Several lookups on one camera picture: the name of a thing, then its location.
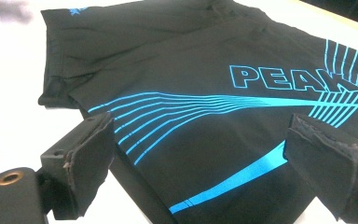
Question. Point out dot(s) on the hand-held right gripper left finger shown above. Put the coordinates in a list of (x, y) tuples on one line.
[(87, 161)]

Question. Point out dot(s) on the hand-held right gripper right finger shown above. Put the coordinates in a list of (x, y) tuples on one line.
[(332, 161)]

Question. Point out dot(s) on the black shorts with blue print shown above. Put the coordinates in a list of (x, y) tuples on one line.
[(199, 62)]

